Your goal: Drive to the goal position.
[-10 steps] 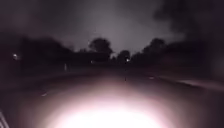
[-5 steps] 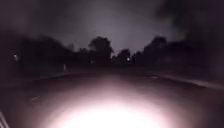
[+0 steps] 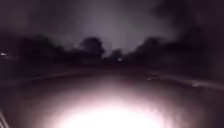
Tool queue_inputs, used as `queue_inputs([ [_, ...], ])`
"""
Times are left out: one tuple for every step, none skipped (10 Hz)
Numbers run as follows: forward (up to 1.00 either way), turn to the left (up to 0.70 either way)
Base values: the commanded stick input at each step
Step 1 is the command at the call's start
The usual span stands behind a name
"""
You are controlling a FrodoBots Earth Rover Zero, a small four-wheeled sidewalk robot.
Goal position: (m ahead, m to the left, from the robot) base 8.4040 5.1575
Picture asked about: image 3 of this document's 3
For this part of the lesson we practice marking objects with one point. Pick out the pale roadside verge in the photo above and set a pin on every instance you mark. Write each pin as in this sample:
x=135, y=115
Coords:
x=196, y=81

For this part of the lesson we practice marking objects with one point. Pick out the grey paved road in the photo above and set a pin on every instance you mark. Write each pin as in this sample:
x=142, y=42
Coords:
x=100, y=96

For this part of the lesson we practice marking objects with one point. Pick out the row of dark trees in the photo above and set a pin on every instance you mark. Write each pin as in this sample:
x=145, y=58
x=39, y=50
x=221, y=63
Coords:
x=91, y=46

